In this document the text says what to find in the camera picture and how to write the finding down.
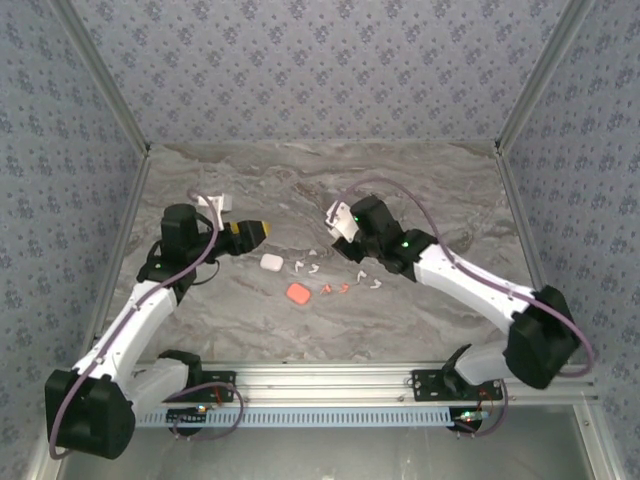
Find pink earbud charging case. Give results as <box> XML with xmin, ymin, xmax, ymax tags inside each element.
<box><xmin>285</xmin><ymin>282</ymin><xmax>312</xmax><ymax>306</ymax></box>

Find small controller circuit board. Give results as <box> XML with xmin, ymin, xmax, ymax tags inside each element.
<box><xmin>166</xmin><ymin>405</ymin><xmax>209</xmax><ymax>426</ymax></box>
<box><xmin>452</xmin><ymin>408</ymin><xmax>490</xmax><ymax>426</ymax></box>

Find grey metal panel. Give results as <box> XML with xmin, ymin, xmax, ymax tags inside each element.
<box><xmin>54</xmin><ymin>423</ymin><xmax>599</xmax><ymax>480</ymax></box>

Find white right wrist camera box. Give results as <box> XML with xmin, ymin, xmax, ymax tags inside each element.
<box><xmin>324</xmin><ymin>199</ymin><xmax>362</xmax><ymax>242</ymax></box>

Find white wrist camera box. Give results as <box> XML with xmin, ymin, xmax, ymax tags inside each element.
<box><xmin>324</xmin><ymin>199</ymin><xmax>362</xmax><ymax>242</ymax></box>
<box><xmin>196</xmin><ymin>192</ymin><xmax>235</xmax><ymax>214</ymax></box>

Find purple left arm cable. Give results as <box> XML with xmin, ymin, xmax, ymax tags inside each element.
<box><xmin>49</xmin><ymin>188</ymin><xmax>245</xmax><ymax>460</ymax></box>

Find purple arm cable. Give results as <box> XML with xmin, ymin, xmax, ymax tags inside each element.
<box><xmin>49</xmin><ymin>188</ymin><xmax>245</xmax><ymax>460</ymax></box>
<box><xmin>343</xmin><ymin>178</ymin><xmax>596</xmax><ymax>439</ymax></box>

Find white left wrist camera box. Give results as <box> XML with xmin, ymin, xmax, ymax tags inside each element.
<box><xmin>196</xmin><ymin>192</ymin><xmax>235</xmax><ymax>214</ymax></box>

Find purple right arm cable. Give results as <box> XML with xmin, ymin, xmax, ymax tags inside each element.
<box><xmin>343</xmin><ymin>178</ymin><xmax>596</xmax><ymax>439</ymax></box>

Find aluminium table side rail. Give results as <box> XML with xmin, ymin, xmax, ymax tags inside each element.
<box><xmin>492</xmin><ymin>142</ymin><xmax>574</xmax><ymax>365</ymax></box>
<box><xmin>84</xmin><ymin>144</ymin><xmax>153</xmax><ymax>351</ymax></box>

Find aluminium mounting rail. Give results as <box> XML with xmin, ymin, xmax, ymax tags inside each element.
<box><xmin>129</xmin><ymin>363</ymin><xmax>600</xmax><ymax>407</ymax></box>

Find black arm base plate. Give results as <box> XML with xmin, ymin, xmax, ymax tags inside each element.
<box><xmin>164</xmin><ymin>370</ymin><xmax>237</xmax><ymax>404</ymax></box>
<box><xmin>410</xmin><ymin>369</ymin><xmax>506</xmax><ymax>404</ymax></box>

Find aluminium corner post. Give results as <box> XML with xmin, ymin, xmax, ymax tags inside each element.
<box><xmin>493</xmin><ymin>0</ymin><xmax>599</xmax><ymax>157</ymax></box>
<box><xmin>49</xmin><ymin>0</ymin><xmax>153</xmax><ymax>157</ymax></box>

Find pale blue slotted cable duct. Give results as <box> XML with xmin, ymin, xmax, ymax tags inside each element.
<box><xmin>132</xmin><ymin>405</ymin><xmax>456</xmax><ymax>430</ymax></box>

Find aluminium lower frame rail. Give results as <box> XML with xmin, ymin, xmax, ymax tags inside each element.
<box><xmin>572</xmin><ymin>394</ymin><xmax>629</xmax><ymax>480</ymax></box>
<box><xmin>22</xmin><ymin>447</ymin><xmax>64</xmax><ymax>480</ymax></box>

